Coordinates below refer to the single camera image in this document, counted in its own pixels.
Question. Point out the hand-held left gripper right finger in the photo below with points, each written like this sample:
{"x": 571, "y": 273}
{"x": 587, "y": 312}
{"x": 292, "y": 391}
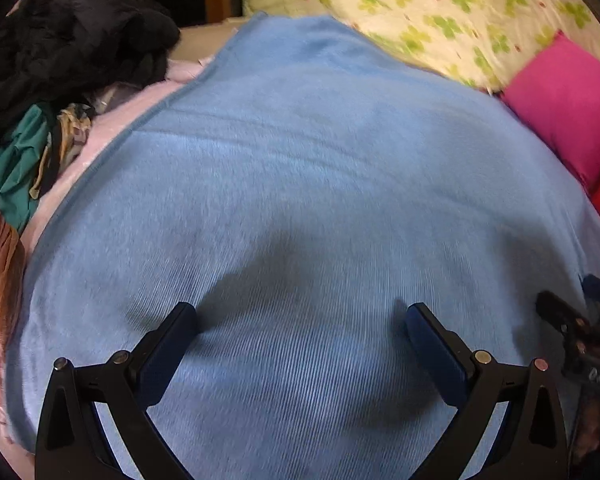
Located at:
{"x": 432, "y": 350}

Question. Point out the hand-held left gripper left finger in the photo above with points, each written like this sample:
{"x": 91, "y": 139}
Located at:
{"x": 172, "y": 345}

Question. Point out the pink pillow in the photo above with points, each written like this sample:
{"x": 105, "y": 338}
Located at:
{"x": 570, "y": 105}

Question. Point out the blue blanket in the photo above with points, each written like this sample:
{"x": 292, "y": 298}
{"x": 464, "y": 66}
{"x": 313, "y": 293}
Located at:
{"x": 305, "y": 160}

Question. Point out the teal garment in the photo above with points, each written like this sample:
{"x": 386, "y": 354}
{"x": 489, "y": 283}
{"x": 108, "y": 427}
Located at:
{"x": 15, "y": 170}

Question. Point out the olive patterned cloth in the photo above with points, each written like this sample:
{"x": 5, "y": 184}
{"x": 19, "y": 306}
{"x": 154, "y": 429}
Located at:
{"x": 72, "y": 130}

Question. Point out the pale bed sheet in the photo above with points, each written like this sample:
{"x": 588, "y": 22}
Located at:
{"x": 130, "y": 97}

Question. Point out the beige mattress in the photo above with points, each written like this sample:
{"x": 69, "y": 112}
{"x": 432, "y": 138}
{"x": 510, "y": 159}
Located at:
{"x": 200, "y": 42}

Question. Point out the black clothes pile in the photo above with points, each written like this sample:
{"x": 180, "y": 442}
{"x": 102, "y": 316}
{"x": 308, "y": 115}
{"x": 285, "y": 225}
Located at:
{"x": 65, "y": 45}

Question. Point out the clover print quilt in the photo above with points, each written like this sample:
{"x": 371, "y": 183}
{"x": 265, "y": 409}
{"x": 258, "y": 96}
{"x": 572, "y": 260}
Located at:
{"x": 430, "y": 10}

